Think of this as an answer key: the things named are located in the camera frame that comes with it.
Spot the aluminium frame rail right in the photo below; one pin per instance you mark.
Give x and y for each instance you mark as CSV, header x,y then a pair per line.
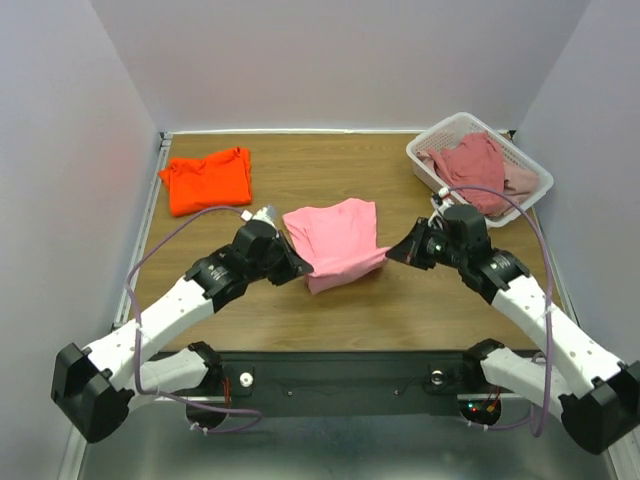
x,y
594,287

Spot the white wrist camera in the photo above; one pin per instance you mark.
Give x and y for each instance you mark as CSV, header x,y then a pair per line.
x,y
266,214
442,199

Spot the aluminium frame rail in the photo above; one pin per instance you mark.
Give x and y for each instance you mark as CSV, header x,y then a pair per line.
x,y
594,287
76,445

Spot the bright pink t shirt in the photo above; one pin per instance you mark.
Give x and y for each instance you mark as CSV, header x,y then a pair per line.
x,y
340,242

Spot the pale pink t shirt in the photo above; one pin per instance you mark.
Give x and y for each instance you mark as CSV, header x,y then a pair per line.
x,y
519,183

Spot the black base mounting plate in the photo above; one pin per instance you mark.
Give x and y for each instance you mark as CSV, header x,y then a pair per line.
x,y
319,384

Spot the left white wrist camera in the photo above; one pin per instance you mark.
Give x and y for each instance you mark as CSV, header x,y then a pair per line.
x,y
266,214

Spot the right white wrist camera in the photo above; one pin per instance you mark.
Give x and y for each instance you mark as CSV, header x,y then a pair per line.
x,y
442,199

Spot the aluminium frame rail left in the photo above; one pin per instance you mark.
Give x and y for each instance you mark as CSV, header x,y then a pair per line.
x,y
76,445

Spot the dusty rose t shirt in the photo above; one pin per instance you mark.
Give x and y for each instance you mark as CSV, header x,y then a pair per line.
x,y
476,161

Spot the folded orange t shirt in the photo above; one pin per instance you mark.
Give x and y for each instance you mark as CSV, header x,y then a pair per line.
x,y
219,179

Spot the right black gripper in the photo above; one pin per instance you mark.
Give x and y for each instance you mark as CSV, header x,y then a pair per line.
x,y
421,245

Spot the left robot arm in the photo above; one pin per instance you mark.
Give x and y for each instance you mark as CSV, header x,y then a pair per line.
x,y
97,386

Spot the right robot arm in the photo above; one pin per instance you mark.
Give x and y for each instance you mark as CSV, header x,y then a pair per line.
x,y
590,390

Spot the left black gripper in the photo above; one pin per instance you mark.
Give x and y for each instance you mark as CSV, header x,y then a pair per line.
x,y
293,263

